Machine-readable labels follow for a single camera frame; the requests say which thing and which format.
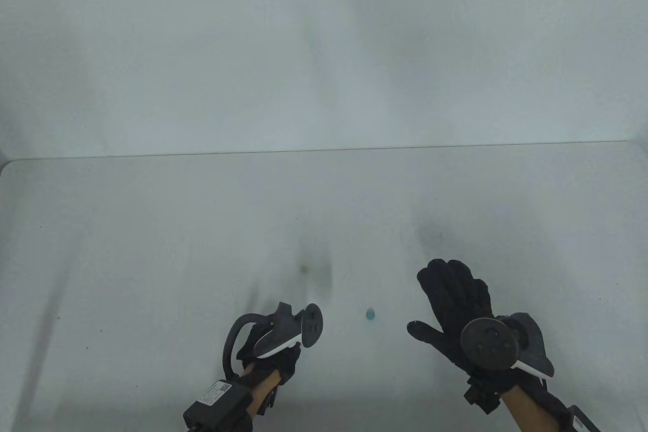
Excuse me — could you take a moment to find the white and grey left controller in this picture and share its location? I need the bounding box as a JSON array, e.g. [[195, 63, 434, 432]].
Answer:
[[221, 302, 325, 378]]

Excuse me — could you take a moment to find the white and grey controller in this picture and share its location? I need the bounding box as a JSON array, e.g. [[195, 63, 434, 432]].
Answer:
[[221, 302, 325, 378], [460, 312, 555, 379]]

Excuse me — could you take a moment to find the person's left forearm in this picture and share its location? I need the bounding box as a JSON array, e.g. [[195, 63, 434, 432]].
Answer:
[[238, 364, 282, 405]]

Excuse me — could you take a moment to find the black glove sensor module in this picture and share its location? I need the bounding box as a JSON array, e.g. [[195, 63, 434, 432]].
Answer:
[[257, 384, 280, 415], [464, 376, 502, 415]]

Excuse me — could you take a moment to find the person's left hand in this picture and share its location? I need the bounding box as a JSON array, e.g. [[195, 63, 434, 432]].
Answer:
[[236, 323, 303, 386]]

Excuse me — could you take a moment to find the black wrist camera with strap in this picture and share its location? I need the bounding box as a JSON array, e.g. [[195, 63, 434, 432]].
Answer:
[[526, 379, 603, 432], [183, 379, 254, 432]]

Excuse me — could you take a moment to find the white and grey right controller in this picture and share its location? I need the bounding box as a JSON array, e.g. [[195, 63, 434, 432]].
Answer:
[[460, 312, 555, 379]]

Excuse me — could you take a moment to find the person's right forearm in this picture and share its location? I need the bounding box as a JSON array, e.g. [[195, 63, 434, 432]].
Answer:
[[499, 384, 557, 432]]

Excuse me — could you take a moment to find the person's right hand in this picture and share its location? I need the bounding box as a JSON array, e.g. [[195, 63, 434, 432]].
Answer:
[[407, 259, 527, 393]]

